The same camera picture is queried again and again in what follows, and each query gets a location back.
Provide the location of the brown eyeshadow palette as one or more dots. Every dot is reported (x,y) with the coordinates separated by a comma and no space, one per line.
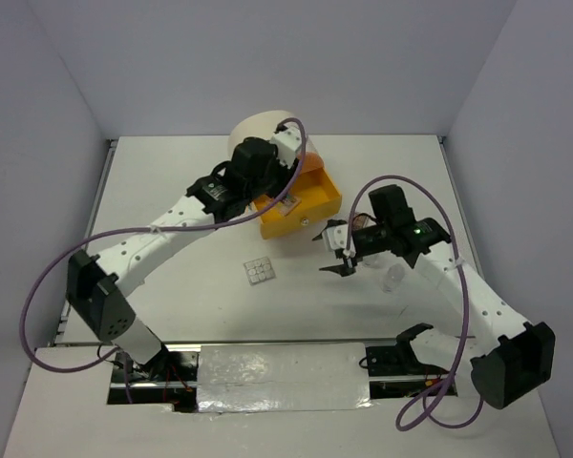
(360,221)

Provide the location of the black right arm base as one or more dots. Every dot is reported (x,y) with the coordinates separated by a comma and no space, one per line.
(396,362)

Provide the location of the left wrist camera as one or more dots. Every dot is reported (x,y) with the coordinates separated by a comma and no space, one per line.
(288,142)

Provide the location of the clear grey eyeshadow palette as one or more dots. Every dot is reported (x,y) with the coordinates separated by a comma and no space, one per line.
(259,271)

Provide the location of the orange top drawer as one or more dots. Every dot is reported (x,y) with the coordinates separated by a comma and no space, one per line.
(311,161)

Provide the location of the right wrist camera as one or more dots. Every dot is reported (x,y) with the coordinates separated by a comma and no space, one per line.
(338,241)

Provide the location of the yellow drawer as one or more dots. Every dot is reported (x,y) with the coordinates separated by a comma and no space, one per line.
(320,199)

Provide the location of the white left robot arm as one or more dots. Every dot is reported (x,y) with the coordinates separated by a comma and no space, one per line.
(98,286)

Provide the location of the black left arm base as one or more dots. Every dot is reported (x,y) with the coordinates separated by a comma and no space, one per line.
(174,386)

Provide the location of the cream round drawer organizer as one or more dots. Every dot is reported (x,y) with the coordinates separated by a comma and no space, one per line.
(262,125)

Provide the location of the silver foil tape panel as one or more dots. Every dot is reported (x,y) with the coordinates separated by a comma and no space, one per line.
(282,377)

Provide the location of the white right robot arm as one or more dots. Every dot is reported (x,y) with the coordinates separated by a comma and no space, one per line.
(510,356)

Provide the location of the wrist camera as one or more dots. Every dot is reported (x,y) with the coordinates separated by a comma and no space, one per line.
(288,142)
(338,241)

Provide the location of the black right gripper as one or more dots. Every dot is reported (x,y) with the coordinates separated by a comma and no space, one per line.
(343,269)

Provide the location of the colourful glitter eyeshadow palette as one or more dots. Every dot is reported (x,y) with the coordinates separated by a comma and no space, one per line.
(287,204)

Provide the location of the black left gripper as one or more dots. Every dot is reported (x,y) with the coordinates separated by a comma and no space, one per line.
(285,173)

